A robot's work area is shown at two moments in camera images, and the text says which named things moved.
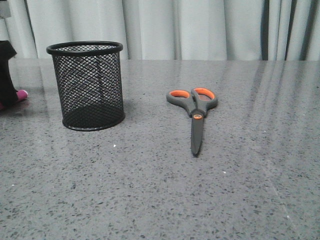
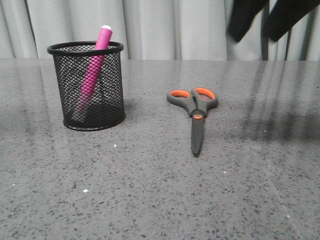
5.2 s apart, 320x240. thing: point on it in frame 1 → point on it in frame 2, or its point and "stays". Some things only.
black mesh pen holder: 89,85 stays
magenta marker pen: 21,95 → 101,49
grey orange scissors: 196,104 stays
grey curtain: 174,30 stays
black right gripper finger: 8,94 → 243,13
